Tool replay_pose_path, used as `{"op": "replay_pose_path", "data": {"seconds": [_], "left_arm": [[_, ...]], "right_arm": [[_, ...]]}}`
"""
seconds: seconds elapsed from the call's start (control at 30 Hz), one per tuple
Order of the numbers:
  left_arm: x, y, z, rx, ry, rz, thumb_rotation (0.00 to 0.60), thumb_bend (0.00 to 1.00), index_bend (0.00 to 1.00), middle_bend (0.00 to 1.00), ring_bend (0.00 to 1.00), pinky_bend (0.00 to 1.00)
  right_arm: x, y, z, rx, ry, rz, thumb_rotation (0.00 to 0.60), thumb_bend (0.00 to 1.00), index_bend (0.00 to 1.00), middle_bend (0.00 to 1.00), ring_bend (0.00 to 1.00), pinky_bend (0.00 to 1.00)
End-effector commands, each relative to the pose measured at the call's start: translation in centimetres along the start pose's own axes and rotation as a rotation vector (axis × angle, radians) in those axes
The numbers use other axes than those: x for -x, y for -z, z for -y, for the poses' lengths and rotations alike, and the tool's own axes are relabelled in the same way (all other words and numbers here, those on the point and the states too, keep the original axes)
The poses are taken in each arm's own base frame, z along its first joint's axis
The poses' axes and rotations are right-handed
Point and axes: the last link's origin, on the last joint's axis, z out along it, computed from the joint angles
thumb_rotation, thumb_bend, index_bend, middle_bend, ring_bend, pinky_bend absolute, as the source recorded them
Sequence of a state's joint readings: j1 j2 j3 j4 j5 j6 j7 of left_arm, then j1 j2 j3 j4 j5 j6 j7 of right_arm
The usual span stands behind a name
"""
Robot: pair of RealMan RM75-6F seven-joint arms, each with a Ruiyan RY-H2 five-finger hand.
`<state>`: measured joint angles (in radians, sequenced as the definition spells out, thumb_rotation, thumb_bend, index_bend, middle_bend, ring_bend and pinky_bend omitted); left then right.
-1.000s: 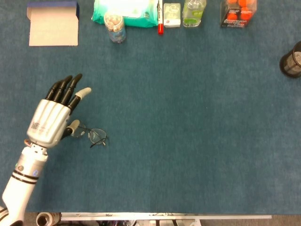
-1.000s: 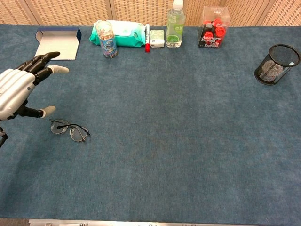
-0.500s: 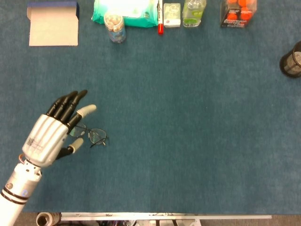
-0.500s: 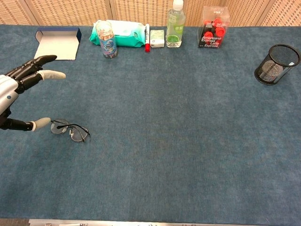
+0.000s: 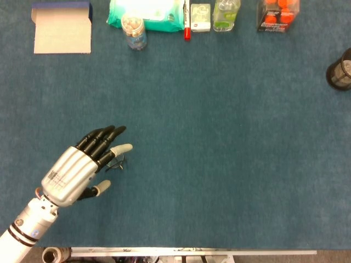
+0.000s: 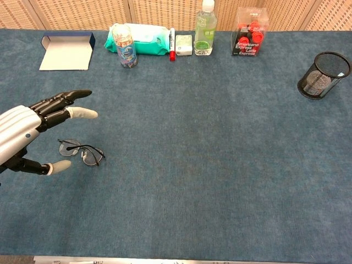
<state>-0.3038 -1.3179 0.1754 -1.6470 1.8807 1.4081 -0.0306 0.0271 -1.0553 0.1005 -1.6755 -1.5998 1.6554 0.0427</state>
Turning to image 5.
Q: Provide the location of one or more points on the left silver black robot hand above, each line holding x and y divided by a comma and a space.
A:
68, 175

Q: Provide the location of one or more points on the wire-frame eyeglasses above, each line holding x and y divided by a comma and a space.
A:
118, 161

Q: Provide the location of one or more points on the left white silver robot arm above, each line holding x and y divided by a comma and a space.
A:
30, 222

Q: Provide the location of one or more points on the clear tape roll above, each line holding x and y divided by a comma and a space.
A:
61, 254

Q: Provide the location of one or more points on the blue felt table cloth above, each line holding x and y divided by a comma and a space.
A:
192, 137

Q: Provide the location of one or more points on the open blue cardboard box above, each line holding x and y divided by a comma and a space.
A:
63, 35

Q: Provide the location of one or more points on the clear cylindrical candy jar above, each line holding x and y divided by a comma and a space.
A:
134, 33

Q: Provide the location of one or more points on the teal wet wipes pack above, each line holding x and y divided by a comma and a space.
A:
159, 16

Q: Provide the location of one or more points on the red capped white marker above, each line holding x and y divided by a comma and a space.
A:
187, 33

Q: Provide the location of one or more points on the small white green box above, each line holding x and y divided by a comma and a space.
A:
200, 19

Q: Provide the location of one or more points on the clear bottle green label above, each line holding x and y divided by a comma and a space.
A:
226, 16

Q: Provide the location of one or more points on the clear coffee capsule box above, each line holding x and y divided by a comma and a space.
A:
277, 16

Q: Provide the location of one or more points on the black mesh pen holder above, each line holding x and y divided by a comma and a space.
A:
338, 74

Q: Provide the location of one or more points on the aluminium table edge rail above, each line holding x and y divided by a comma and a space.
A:
192, 251

